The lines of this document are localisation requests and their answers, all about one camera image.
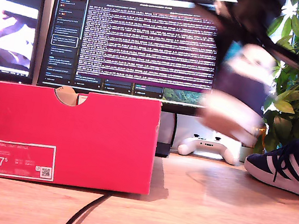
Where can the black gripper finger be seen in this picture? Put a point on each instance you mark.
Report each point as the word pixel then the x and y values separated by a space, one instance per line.
pixel 225 44

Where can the red cardboard shoebox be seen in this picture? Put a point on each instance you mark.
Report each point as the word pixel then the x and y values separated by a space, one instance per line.
pixel 76 140

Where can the amber pump bottle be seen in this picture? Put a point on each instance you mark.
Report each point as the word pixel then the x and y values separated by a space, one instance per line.
pixel 262 133

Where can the wide black computer monitor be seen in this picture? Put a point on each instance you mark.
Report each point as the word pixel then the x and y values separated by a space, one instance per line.
pixel 121 41

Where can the white game controller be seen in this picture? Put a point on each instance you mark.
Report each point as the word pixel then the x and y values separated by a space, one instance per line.
pixel 206 149

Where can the pale green cup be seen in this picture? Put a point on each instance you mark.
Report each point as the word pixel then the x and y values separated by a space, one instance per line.
pixel 245 155

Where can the dark monitor stand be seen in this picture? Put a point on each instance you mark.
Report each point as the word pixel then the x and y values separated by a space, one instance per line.
pixel 163 150

